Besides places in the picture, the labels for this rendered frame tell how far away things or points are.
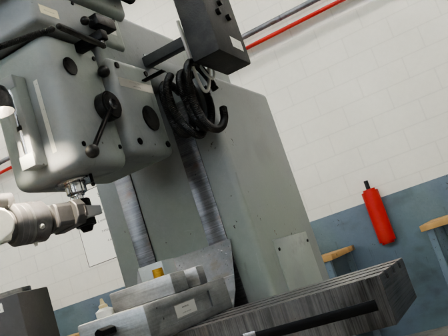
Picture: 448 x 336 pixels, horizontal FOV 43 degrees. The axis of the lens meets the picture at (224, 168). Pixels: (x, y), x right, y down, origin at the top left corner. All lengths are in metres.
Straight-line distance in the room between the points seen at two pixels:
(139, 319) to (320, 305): 0.31
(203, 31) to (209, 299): 0.64
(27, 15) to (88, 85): 0.20
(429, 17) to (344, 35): 0.75
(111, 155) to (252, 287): 0.52
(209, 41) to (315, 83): 4.15
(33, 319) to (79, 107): 0.54
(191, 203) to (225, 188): 0.11
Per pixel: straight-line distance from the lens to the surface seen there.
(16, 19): 1.36
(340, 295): 0.97
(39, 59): 1.34
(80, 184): 1.35
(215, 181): 1.58
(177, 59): 1.83
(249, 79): 5.79
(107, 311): 1.33
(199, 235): 1.61
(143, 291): 1.17
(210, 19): 1.46
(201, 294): 1.23
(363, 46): 5.50
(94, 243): 6.74
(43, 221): 1.24
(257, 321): 1.03
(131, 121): 1.43
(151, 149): 1.46
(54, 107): 1.30
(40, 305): 1.55
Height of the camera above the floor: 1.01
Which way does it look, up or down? 10 degrees up
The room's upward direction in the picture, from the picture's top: 18 degrees counter-clockwise
